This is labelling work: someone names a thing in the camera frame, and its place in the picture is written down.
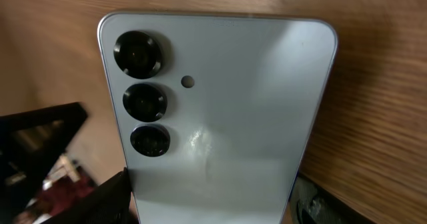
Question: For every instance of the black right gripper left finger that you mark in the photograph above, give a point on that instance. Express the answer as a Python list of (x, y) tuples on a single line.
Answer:
[(107, 204)]

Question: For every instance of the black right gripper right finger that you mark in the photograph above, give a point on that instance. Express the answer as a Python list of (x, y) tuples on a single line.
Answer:
[(311, 204)]

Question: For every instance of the light blue smartphone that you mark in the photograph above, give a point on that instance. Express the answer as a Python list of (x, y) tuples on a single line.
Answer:
[(242, 96)]

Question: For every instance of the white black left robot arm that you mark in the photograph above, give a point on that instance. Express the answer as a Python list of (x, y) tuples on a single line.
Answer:
[(31, 143)]

